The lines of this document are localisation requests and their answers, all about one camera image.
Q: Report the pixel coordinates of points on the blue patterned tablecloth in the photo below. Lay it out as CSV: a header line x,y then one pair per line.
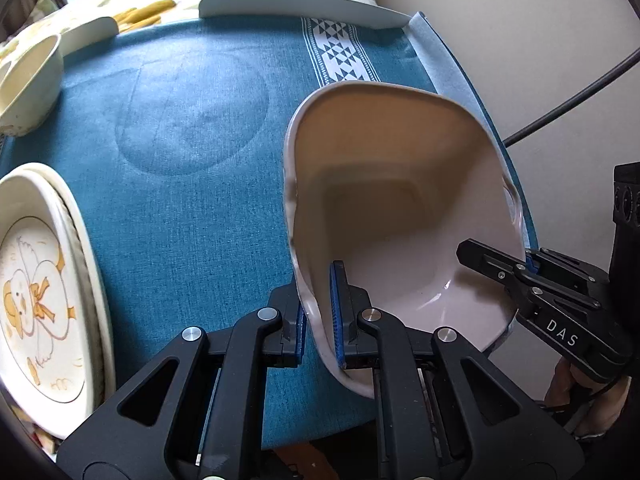
x,y
200,185

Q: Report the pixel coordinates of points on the plain white plate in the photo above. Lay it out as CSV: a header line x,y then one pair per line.
x,y
97,300

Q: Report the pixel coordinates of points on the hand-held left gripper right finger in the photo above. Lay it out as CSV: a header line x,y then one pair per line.
x,y
338,310

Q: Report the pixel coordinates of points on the pink square bowl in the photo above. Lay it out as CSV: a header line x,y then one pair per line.
x,y
400,210

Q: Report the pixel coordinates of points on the person's right hand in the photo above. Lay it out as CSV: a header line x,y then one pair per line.
x,y
600,410

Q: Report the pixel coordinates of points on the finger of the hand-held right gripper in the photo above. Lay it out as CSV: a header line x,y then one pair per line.
x,y
575,277
492,262

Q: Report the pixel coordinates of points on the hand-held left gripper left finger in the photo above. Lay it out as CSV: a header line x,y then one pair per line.
x,y
287,335

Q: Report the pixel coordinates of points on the white plate with duck print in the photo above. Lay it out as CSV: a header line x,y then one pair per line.
x,y
35,285

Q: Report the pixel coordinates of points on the cream bowl with yellow inside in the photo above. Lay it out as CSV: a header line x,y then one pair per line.
x,y
42,85

